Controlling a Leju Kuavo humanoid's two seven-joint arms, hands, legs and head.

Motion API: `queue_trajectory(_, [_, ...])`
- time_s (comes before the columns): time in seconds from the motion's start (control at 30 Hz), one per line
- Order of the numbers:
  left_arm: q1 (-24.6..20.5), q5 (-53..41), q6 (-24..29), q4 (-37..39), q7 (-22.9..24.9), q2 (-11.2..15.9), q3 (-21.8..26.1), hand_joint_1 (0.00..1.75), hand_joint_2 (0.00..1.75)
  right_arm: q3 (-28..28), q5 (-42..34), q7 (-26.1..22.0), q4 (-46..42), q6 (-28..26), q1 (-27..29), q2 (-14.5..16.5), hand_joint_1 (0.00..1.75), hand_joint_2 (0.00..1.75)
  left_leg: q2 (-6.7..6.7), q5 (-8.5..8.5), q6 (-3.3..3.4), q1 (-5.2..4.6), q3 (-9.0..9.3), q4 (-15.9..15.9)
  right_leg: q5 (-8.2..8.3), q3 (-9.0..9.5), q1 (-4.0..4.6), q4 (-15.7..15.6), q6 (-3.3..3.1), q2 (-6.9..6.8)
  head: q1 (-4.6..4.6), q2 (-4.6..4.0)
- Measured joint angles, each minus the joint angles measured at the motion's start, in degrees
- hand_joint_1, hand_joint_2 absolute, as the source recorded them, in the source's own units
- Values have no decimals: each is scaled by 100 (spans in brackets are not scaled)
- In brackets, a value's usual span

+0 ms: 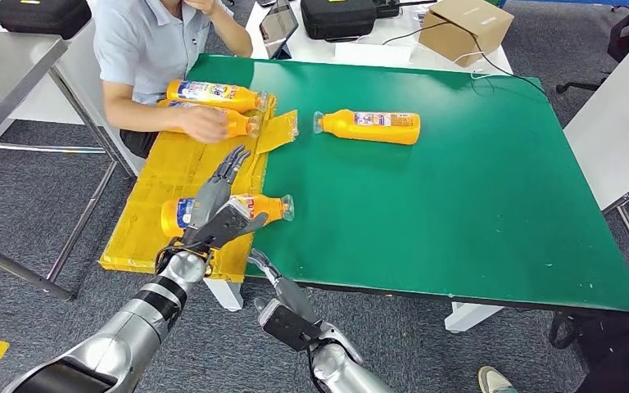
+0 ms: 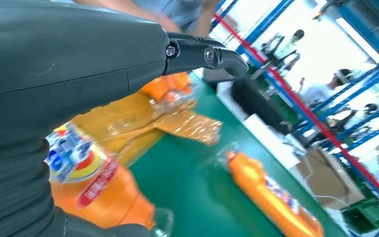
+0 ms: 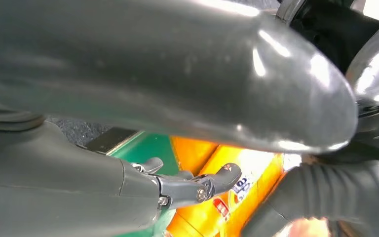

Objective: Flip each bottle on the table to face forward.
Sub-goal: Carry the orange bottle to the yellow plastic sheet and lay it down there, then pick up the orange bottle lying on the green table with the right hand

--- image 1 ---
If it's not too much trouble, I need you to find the blue steel rack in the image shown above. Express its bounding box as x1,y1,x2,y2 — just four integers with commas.
496,0,629,7

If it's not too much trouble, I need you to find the black bag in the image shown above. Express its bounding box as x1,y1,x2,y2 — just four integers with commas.
547,276,629,359

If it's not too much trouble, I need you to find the black carrying case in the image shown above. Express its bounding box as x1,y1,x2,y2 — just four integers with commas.
299,0,377,42
0,0,93,42

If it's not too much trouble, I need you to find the white side table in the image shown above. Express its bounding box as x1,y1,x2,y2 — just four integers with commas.
7,24,141,179
562,16,629,278

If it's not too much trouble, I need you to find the black office chair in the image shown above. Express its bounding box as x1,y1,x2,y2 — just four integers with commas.
555,0,629,94

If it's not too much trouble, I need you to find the white cable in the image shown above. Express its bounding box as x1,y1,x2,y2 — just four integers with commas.
450,49,509,83

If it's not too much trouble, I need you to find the white desk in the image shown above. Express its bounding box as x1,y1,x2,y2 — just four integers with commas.
237,0,514,76

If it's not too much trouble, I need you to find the black cable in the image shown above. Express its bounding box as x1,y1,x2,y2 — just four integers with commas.
382,19,550,100

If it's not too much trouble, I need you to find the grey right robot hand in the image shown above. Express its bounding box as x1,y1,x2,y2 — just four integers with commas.
245,248,322,325

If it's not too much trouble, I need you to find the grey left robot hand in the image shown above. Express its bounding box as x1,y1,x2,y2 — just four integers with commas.
183,145,252,233

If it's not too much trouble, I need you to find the black radio device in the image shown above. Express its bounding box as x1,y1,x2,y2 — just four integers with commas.
371,0,437,20

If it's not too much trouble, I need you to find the brown cardboard box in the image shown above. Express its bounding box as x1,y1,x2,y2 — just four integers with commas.
419,0,515,68

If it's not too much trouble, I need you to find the person's left hand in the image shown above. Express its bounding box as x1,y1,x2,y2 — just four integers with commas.
181,0,224,16

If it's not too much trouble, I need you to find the yellow taped cardboard sheet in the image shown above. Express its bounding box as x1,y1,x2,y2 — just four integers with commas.
98,94,299,284

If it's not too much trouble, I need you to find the grey steel table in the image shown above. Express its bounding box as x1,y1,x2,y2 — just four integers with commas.
0,29,139,304

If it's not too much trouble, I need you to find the white table leg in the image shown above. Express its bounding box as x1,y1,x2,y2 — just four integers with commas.
444,300,505,333
203,278,245,313

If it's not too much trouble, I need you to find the person's right hand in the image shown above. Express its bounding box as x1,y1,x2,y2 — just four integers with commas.
175,106,232,145

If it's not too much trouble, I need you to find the dark tablet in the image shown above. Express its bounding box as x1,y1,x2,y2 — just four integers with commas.
259,0,300,61

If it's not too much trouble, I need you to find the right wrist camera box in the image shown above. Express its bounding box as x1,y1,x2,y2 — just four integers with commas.
258,298,324,353

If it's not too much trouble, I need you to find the orange detergent bottle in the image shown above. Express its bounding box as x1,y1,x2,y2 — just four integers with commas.
160,193,296,240
156,99,262,139
165,79,269,114
313,108,422,147

